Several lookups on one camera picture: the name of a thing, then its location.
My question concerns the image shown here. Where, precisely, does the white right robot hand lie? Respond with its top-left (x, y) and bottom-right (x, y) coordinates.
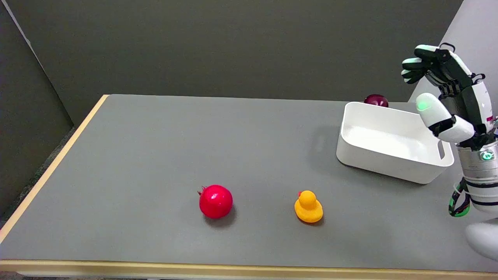
top-left (401, 43), bottom-right (498, 151)

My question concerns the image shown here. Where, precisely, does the yellow rubber duck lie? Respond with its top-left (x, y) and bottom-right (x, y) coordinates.
top-left (294, 190), bottom-right (324, 224)

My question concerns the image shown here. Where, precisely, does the white plastic bin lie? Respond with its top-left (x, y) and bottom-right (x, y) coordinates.
top-left (336, 101), bottom-right (454, 184)

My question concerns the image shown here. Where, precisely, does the dark purple round fruit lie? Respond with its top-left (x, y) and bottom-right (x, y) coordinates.
top-left (364, 94), bottom-right (389, 108)

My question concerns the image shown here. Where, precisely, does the red pomegranate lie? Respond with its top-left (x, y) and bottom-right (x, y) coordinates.
top-left (198, 185), bottom-right (233, 219)

